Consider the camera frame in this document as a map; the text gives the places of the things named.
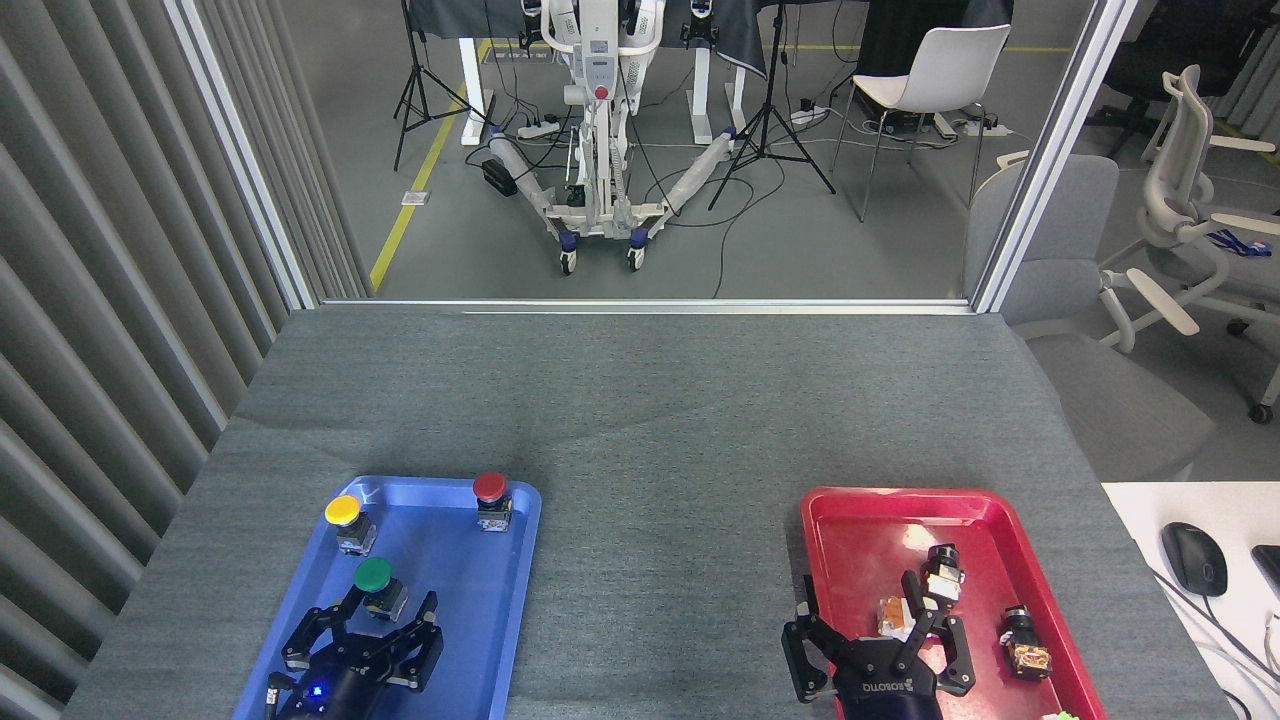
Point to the yellow push button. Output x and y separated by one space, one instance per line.
342 510

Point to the black flat device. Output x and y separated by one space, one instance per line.
1270 570

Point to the blue plastic tray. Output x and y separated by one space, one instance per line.
470 600

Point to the black power adapter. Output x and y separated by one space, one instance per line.
499 177

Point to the white stand on wheels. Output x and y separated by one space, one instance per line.
598 60

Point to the white desk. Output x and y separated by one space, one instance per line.
1190 650

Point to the silver cross rail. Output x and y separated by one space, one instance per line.
650 304

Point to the red plastic tray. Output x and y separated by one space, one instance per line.
870 545

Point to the black office chair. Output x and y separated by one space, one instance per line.
1170 50

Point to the white power strip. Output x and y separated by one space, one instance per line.
980 127
538 129
808 115

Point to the green push button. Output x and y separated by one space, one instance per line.
373 574

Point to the grey upholstered chair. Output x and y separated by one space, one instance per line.
1080 330

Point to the grey floor plate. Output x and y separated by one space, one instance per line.
415 198

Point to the orange and white switch block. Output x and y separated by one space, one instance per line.
892 615

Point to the white office chair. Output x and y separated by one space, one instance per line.
1175 200

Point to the black tripod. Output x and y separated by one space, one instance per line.
768 120
415 90

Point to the black and white selector switch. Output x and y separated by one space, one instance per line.
947 575

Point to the white table leg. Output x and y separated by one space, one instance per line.
703 95
472 90

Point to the red push button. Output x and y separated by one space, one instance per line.
490 487

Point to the black switch with orange base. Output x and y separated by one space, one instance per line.
1025 645

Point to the silver post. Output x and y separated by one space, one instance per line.
1050 150
240 150

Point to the white chair with metal legs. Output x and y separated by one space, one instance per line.
940 70

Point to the black computer mouse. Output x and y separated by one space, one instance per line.
1194 558

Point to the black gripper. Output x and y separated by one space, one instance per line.
888 695
335 695

